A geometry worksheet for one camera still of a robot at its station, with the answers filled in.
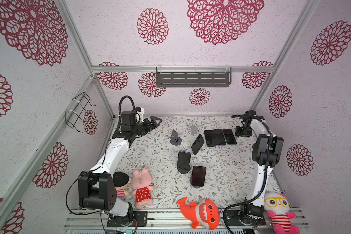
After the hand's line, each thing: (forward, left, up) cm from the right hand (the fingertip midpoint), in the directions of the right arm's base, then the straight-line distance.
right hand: (241, 132), depth 104 cm
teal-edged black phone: (-1, +7, -4) cm, 8 cm away
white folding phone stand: (-3, +34, +4) cm, 34 cm away
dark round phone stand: (-39, +35, -2) cm, 52 cm away
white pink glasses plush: (-48, -5, +2) cm, 48 cm away
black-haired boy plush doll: (-40, +75, +6) cm, 85 cm away
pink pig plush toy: (-39, +64, +2) cm, 75 cm away
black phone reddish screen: (-36, +33, +6) cm, 49 cm away
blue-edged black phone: (-1, +14, -5) cm, 15 cm away
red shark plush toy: (-53, +30, +4) cm, 61 cm away
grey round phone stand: (-9, +47, +1) cm, 48 cm away
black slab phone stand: (-30, +41, +2) cm, 51 cm away
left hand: (-13, +57, +21) cm, 62 cm away
